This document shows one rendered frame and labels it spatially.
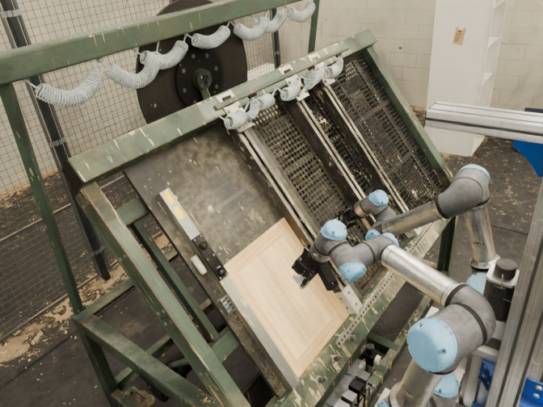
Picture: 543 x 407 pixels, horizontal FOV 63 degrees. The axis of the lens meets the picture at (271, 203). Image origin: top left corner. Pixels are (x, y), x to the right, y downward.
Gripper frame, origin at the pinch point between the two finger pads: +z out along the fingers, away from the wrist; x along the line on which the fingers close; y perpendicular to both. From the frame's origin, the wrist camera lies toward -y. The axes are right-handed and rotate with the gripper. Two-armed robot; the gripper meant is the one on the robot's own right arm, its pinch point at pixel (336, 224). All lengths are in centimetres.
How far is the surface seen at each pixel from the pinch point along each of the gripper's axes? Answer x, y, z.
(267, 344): 39, 58, 3
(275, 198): -19.3, 29.9, -1.0
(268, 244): 0.0, 40.4, 2.8
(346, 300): 35.4, 9.7, 3.9
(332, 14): -369, -379, 217
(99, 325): 1, 97, 95
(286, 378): 55, 54, 5
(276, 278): 15.3, 41.7, 4.5
